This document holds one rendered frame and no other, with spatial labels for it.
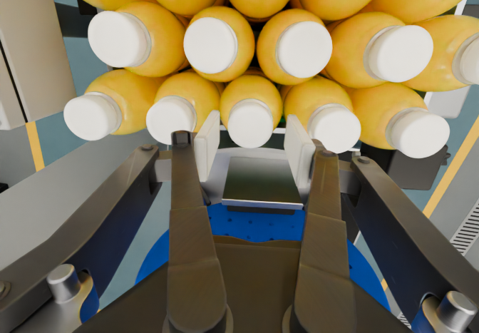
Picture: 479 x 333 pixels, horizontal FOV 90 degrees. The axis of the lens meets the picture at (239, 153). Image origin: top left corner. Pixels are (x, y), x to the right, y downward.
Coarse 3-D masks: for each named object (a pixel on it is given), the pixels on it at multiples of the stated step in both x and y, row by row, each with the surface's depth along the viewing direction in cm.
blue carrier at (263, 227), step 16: (208, 208) 38; (224, 208) 38; (224, 224) 35; (240, 224) 35; (256, 224) 35; (272, 224) 36; (288, 224) 36; (160, 240) 32; (256, 240) 32; (160, 256) 29; (352, 256) 31; (144, 272) 27; (352, 272) 28; (368, 272) 28; (368, 288) 27; (384, 304) 25
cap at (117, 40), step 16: (96, 16) 17; (112, 16) 17; (128, 16) 18; (96, 32) 18; (112, 32) 18; (128, 32) 18; (96, 48) 18; (112, 48) 18; (128, 48) 18; (144, 48) 19; (112, 64) 19; (128, 64) 19
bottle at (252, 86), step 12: (252, 72) 28; (228, 84) 26; (240, 84) 24; (252, 84) 23; (264, 84) 24; (228, 96) 24; (240, 96) 22; (252, 96) 22; (264, 96) 23; (276, 96) 24; (228, 108) 23; (276, 108) 23; (228, 120) 22; (276, 120) 24
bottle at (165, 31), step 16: (144, 16) 20; (160, 16) 21; (176, 16) 25; (144, 32) 20; (160, 32) 21; (176, 32) 23; (160, 48) 21; (176, 48) 23; (144, 64) 22; (160, 64) 22; (176, 64) 25
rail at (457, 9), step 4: (464, 0) 26; (460, 4) 26; (464, 4) 26; (452, 8) 27; (456, 8) 26; (460, 8) 26; (444, 12) 28; (448, 12) 27; (452, 12) 27; (456, 12) 27; (460, 12) 27; (416, 92) 32; (420, 92) 31; (424, 92) 31; (428, 92) 30; (424, 96) 31; (428, 96) 30; (424, 100) 31; (428, 100) 31
